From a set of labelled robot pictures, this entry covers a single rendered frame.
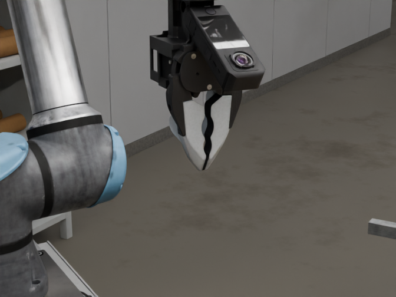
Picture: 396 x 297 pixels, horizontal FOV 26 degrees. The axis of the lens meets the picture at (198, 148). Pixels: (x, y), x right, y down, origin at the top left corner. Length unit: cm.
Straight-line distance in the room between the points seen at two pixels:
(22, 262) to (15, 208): 8
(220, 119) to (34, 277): 44
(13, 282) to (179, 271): 246
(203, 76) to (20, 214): 40
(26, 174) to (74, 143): 9
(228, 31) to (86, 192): 44
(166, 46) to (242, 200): 348
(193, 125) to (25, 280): 41
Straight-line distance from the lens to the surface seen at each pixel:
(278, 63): 663
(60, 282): 133
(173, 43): 96
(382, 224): 210
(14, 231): 123
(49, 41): 129
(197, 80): 95
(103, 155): 127
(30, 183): 122
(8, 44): 357
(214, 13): 94
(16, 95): 401
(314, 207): 436
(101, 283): 360
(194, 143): 97
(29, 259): 127
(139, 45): 501
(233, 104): 98
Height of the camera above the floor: 164
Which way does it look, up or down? 18 degrees down
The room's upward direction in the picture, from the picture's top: straight up
